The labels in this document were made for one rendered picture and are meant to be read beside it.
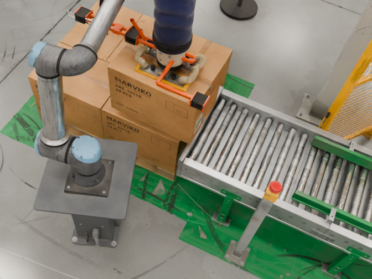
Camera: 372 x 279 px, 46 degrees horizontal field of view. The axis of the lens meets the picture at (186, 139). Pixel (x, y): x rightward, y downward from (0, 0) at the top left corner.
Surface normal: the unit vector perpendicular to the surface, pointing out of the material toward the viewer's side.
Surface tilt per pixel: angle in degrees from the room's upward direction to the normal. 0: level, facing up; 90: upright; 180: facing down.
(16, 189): 0
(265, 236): 0
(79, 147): 8
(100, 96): 0
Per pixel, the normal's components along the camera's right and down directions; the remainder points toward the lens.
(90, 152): 0.23, -0.54
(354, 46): -0.42, 0.74
